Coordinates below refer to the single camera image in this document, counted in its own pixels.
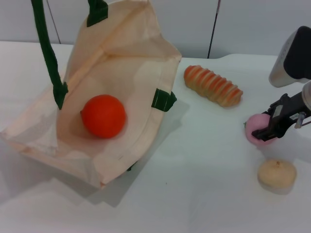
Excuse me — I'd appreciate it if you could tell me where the white handbag with green handles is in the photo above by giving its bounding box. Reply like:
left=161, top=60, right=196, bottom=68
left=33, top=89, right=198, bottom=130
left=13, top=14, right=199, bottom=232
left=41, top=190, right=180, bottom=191
left=0, top=0, right=183, bottom=190

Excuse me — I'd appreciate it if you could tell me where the pink toy peach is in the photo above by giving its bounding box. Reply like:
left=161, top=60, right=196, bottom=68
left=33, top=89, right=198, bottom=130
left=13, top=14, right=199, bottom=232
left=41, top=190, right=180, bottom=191
left=243, top=113, right=278, bottom=147

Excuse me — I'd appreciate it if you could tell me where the orange toy fruit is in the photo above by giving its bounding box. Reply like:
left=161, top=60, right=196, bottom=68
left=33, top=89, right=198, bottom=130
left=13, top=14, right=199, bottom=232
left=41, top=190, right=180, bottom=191
left=80, top=94, right=127, bottom=139

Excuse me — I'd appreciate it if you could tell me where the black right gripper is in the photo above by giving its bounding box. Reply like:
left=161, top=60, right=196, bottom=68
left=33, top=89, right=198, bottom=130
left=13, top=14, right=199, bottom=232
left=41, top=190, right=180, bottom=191
left=251, top=91, right=307, bottom=142

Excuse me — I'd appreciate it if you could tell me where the orange striped bread loaf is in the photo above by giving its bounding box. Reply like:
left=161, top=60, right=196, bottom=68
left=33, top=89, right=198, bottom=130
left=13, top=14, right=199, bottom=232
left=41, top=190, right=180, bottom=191
left=183, top=65, right=244, bottom=108

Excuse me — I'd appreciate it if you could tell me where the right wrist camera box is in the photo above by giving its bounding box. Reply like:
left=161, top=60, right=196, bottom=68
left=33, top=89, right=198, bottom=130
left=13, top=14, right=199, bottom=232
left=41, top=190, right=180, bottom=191
left=268, top=26, right=311, bottom=88

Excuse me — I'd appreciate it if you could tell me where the right wrist cable plug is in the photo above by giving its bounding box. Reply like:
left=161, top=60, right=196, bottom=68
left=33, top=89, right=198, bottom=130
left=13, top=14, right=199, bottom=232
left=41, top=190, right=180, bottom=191
left=294, top=112, right=311, bottom=129

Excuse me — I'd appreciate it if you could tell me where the beige round bun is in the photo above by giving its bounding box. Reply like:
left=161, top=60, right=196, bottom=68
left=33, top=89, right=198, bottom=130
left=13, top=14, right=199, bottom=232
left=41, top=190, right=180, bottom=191
left=257, top=158, right=297, bottom=189

